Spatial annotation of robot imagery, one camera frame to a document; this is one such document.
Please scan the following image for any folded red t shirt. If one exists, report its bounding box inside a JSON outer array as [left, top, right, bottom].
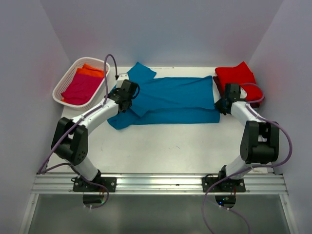
[[215, 62, 263, 104]]

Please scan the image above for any aluminium mounting rail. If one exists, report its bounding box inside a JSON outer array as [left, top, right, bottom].
[[31, 173, 288, 195]]

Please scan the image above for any orange t shirt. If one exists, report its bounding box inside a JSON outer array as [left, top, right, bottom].
[[60, 63, 108, 103]]

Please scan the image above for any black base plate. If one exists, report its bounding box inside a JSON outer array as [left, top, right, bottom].
[[201, 174, 246, 193], [71, 177, 117, 193]]

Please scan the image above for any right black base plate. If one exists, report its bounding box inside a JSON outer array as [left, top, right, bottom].
[[201, 174, 246, 193]]

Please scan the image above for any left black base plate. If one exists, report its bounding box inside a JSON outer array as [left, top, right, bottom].
[[71, 177, 117, 193]]

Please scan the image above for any white plastic laundry basket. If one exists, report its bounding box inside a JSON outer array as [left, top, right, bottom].
[[52, 57, 110, 111]]

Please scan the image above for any magenta pink t shirt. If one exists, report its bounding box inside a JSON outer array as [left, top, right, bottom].
[[61, 74, 103, 106]]

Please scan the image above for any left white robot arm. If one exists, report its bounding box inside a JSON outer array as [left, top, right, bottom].
[[51, 79, 140, 181]]

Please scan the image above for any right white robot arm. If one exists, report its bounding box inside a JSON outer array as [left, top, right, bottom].
[[215, 83, 279, 180]]

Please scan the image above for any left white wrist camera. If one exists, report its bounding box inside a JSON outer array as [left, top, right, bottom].
[[116, 73, 129, 88]]

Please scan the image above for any teal blue t shirt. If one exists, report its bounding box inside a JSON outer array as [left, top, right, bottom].
[[108, 62, 220, 130]]

